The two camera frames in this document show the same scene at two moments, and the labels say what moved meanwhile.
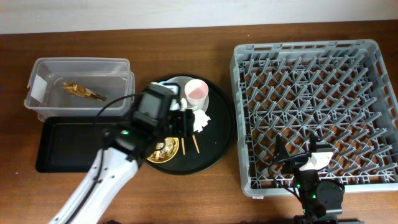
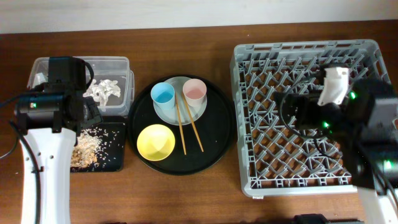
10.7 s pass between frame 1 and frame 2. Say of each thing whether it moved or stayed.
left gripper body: moved
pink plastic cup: stayed
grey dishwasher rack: stayed
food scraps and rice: moved
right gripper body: moved
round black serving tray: stayed
